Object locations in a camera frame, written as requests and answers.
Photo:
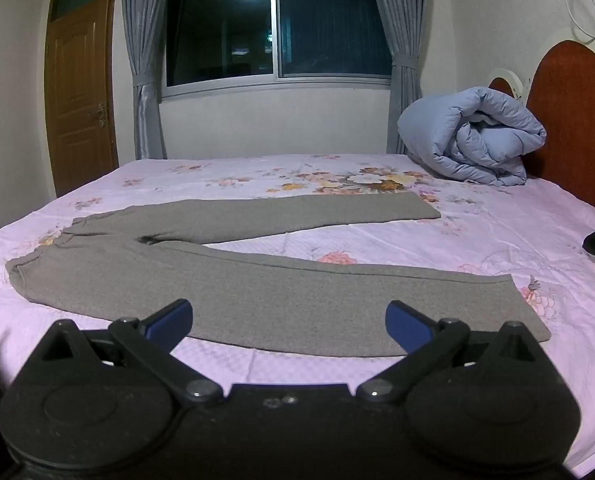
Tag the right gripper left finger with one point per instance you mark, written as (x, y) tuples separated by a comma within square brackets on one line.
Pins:
[(149, 343)]

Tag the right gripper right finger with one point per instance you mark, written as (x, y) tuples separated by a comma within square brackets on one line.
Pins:
[(429, 346)]

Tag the grey pants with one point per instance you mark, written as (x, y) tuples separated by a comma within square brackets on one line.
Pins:
[(134, 261)]

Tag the blue folded duvet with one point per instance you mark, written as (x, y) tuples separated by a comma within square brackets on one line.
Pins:
[(477, 135)]

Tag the red wooden headboard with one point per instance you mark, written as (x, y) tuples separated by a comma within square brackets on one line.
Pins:
[(562, 97)]

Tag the brown wooden door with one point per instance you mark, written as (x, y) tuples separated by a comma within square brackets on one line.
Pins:
[(78, 92)]

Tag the aluminium sliding window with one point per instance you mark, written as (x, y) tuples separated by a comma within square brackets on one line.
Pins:
[(213, 45)]

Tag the right grey curtain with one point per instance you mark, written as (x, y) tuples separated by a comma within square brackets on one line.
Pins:
[(403, 22)]

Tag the grey curtain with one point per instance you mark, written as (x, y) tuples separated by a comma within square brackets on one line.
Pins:
[(143, 27), (403, 22)]

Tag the left grey curtain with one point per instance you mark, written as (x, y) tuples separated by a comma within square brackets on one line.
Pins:
[(143, 27)]

